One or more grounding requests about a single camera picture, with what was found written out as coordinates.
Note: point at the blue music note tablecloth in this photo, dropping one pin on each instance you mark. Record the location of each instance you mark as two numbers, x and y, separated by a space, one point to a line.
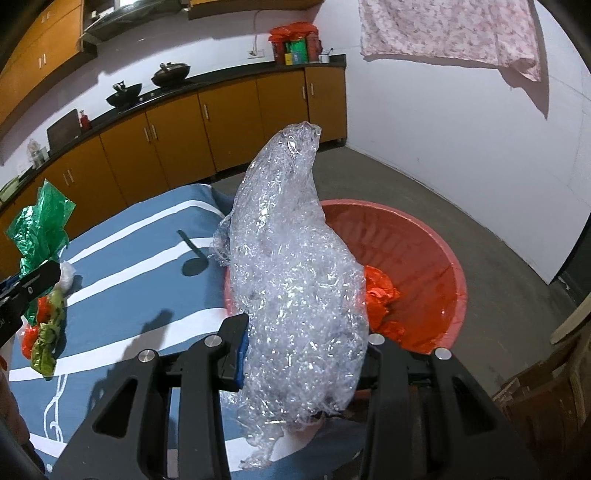
138 286

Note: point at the large orange plastic bag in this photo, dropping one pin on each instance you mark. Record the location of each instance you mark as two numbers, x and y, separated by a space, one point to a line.
378 295

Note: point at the black wok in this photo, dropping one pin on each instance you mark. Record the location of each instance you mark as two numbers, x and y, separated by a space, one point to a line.
124 96

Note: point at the person's left forearm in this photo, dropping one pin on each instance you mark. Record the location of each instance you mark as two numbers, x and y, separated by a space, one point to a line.
11 401

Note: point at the red plastic basket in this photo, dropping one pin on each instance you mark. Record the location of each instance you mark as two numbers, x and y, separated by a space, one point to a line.
415 258

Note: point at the red plastic bag with containers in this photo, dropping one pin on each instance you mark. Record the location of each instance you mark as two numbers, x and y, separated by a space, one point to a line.
291 31

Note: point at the white cup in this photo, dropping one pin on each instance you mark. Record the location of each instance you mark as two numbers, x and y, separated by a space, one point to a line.
324 57

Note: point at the wooden upper cabinets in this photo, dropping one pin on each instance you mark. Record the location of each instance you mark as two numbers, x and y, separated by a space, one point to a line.
41 50

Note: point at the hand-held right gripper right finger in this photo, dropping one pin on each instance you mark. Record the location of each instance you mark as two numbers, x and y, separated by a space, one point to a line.
392 369

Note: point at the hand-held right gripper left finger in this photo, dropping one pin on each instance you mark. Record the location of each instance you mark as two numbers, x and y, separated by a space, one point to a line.
240 364

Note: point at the wooden lower cabinets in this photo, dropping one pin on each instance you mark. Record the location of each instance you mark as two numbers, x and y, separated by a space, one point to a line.
175 138

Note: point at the wooden cabinets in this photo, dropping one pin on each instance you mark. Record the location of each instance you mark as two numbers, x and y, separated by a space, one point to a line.
41 50
175 138

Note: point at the pink floral hanging sheet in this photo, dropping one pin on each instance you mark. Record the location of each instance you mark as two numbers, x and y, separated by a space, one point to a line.
438 27

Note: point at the large clear bubble wrap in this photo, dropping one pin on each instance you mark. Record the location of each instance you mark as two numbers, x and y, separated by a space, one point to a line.
295 286

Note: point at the olive green plastic bag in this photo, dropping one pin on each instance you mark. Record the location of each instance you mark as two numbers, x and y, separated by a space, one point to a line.
44 355

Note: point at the steel range hood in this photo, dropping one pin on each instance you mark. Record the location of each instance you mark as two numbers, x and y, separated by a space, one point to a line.
124 16

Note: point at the green basin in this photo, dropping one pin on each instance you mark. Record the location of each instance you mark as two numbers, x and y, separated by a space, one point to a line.
8 189

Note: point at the black kitchen countertop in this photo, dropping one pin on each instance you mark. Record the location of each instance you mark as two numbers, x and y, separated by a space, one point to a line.
221 76

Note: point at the white wall outlet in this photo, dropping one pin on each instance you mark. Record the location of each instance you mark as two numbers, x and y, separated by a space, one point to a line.
255 54

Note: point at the clear jar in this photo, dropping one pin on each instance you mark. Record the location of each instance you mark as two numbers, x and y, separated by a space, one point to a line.
36 152

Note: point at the red bottle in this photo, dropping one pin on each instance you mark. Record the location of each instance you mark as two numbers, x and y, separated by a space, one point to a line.
85 122

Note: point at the small orange plastic bag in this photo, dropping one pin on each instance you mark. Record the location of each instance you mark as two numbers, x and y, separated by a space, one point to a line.
44 311

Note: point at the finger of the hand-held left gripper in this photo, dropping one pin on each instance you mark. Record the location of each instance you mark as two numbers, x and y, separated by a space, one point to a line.
32 284

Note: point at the black pot with lid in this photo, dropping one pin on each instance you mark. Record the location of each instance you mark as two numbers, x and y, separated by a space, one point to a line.
171 74

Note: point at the dark cutting board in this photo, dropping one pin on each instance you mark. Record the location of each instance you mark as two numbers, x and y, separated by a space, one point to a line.
64 128

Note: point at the wooden crate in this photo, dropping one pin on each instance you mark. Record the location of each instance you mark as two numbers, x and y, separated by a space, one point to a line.
545 397

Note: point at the green box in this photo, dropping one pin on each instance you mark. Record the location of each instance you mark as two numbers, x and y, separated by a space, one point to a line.
299 48

